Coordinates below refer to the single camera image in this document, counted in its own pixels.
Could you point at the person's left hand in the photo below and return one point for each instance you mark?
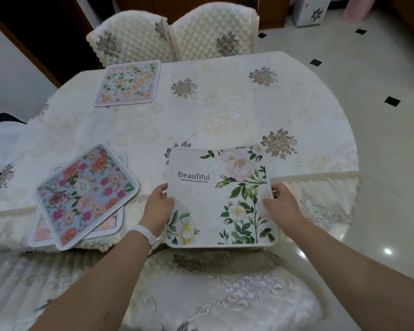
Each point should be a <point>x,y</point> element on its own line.
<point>155,212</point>

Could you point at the person's right hand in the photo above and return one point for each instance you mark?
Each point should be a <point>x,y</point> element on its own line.
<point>285,210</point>

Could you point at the person's right thumb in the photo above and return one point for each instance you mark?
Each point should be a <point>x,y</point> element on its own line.
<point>269,204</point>

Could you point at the person's left thumb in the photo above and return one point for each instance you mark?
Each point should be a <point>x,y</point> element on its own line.
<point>169,206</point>

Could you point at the white green floral placemat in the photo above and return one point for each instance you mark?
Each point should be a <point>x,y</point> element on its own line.
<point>224,193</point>

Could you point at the person's left forearm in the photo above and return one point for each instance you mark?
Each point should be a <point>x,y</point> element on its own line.
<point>100,289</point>

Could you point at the person's right forearm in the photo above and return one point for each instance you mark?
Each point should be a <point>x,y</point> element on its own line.
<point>352,272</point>

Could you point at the white wristband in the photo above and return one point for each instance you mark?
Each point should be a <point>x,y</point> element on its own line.
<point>145,236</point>

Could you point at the pink floral placemat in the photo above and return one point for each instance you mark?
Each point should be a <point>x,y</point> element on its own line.
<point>107,225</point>

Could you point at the blue floral placemat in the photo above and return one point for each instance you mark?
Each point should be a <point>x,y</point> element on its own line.
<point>84,196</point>

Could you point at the chair with embroidered lace cover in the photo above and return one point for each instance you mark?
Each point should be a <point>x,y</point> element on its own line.
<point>227,296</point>

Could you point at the cream embroidered tablecloth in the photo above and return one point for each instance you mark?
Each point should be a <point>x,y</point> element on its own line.
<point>220,113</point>

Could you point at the pink orange leafy placemat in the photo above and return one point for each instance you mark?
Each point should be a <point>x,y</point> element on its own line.
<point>128,83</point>

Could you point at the cream quilted chair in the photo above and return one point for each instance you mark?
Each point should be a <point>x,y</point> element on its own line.
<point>131,37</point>
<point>210,30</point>

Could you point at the white chair with dark trim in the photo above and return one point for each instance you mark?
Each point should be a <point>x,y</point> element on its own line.
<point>1,144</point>

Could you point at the white floral cabinet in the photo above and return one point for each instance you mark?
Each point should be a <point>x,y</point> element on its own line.
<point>310,10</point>

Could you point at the pink fabric object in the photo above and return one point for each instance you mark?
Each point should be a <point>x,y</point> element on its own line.
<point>358,6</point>

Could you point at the dark wooden door frame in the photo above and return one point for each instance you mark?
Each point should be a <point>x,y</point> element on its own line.
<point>31,41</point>

